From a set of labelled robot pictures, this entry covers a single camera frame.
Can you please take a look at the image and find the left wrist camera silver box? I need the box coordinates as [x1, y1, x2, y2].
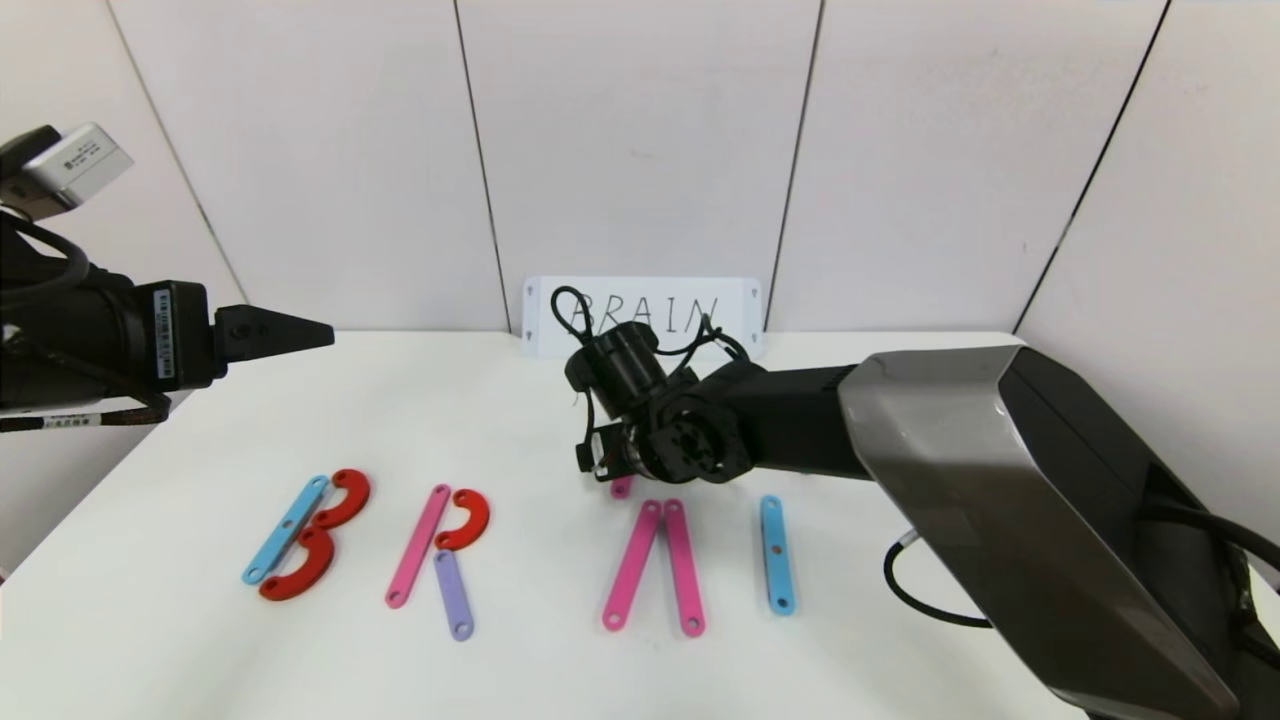
[18, 122, 136, 218]

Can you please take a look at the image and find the short purple bar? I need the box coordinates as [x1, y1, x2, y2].
[433, 549, 475, 642]

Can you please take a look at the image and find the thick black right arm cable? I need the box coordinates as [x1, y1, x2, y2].
[883, 528, 993, 630]

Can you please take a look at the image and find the small red arc piece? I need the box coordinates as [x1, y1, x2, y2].
[435, 488, 491, 553]

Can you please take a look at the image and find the looped black right arm cable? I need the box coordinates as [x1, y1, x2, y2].
[550, 286, 751, 367]

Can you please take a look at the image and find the large red arc piece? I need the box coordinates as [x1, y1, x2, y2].
[258, 527, 337, 602]
[312, 469, 372, 531]

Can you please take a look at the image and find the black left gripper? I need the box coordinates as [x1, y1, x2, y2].
[48, 279, 335, 394]

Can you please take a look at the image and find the blue bar with orange hole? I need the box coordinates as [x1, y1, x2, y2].
[757, 494, 796, 617]

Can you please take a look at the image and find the white sign reading BRAIN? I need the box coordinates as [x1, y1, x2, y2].
[520, 277, 763, 361]

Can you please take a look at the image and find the long light blue flat bar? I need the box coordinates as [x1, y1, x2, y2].
[241, 475, 332, 587]

